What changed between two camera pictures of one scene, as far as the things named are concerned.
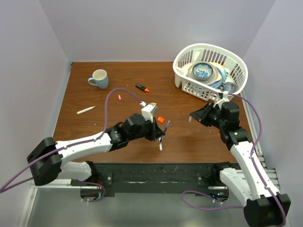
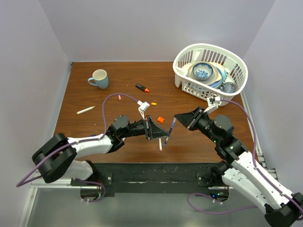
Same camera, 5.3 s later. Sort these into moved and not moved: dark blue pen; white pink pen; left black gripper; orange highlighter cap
Moved: dark blue pen
Not moved: left black gripper; white pink pen; orange highlighter cap
